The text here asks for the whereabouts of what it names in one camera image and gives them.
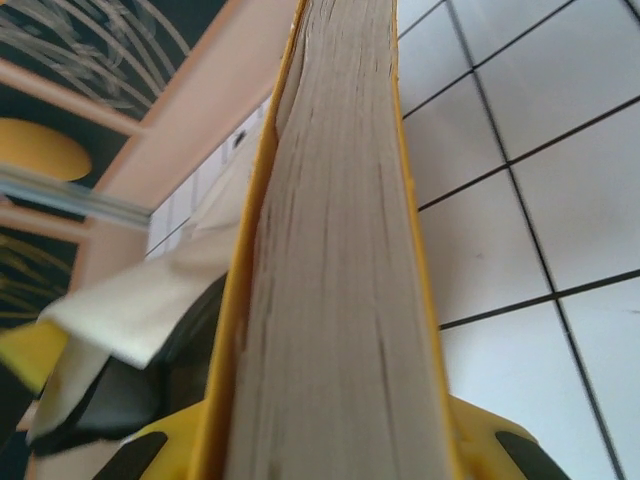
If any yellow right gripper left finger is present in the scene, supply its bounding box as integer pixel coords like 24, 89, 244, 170
94, 399, 207, 480

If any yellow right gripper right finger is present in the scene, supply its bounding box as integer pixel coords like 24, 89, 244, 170
447, 394, 571, 480

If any cream canvas backpack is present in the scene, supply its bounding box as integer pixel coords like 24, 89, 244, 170
27, 164, 241, 456

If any yellow illustrated book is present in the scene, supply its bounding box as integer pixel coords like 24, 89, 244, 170
199, 0, 469, 480

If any aluminium frame post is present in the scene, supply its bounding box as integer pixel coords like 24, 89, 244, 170
0, 164, 151, 230

